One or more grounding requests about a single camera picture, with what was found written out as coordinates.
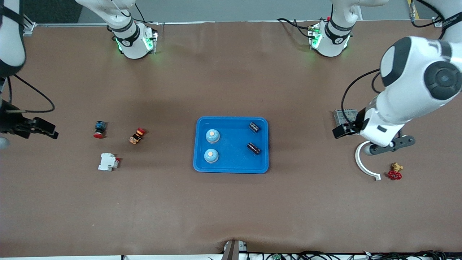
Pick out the grey metal clamp bracket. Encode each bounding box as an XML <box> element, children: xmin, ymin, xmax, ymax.
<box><xmin>221</xmin><ymin>239</ymin><xmax>248</xmax><ymax>260</ymax></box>

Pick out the metal mesh power supply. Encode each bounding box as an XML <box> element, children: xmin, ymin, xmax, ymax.
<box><xmin>334</xmin><ymin>109</ymin><xmax>359</xmax><ymax>127</ymax></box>

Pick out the white curved bracket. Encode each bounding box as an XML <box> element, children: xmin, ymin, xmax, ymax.
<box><xmin>355</xmin><ymin>141</ymin><xmax>382</xmax><ymax>181</ymax></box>

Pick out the red button blue body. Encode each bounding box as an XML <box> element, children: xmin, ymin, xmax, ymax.
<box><xmin>93</xmin><ymin>121</ymin><xmax>107</xmax><ymax>139</ymax></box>

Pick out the silver table edge rail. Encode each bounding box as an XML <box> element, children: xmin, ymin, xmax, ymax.
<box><xmin>34</xmin><ymin>21</ymin><xmax>325</xmax><ymax>27</ymax></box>

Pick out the black left base cable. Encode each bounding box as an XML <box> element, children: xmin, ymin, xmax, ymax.
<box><xmin>276</xmin><ymin>17</ymin><xmax>320</xmax><ymax>39</ymax></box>

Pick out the black right base cable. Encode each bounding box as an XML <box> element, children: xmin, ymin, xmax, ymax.
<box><xmin>134</xmin><ymin>2</ymin><xmax>159</xmax><ymax>26</ymax></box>

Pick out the black cable bundle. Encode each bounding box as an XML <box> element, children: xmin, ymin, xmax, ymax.
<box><xmin>208</xmin><ymin>250</ymin><xmax>462</xmax><ymax>260</ymax></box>

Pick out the black base cable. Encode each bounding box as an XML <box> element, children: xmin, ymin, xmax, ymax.
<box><xmin>134</xmin><ymin>2</ymin><xmax>159</xmax><ymax>26</ymax></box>
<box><xmin>276</xmin><ymin>17</ymin><xmax>320</xmax><ymax>39</ymax></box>

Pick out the orange red push button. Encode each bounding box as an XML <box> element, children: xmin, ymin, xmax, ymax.
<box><xmin>129</xmin><ymin>127</ymin><xmax>147</xmax><ymax>145</ymax></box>

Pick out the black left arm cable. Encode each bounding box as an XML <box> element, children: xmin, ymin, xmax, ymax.
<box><xmin>340</xmin><ymin>0</ymin><xmax>462</xmax><ymax>125</ymax></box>

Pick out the blue plastic tray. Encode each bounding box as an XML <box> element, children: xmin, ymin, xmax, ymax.
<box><xmin>193</xmin><ymin>116</ymin><xmax>270</xmax><ymax>174</ymax></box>

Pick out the white circuit breaker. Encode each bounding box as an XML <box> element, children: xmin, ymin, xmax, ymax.
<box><xmin>98</xmin><ymin>153</ymin><xmax>121</xmax><ymax>172</ymax></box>

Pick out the brass valve red handle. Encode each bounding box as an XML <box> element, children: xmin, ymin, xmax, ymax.
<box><xmin>387</xmin><ymin>162</ymin><xmax>403</xmax><ymax>181</ymax></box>

